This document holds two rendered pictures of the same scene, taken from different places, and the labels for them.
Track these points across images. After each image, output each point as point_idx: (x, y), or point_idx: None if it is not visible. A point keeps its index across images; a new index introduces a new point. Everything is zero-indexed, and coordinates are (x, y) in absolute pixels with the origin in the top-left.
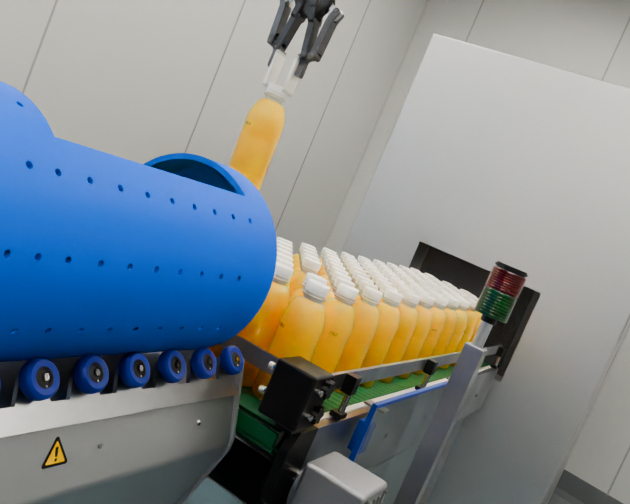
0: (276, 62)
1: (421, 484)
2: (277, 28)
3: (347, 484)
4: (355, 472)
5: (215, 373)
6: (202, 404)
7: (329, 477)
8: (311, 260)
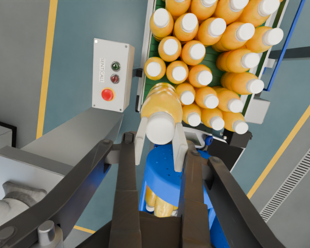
0: (141, 150)
1: (287, 60)
2: (99, 183)
3: (255, 122)
4: (257, 109)
5: (201, 133)
6: None
7: (248, 122)
8: (218, 33)
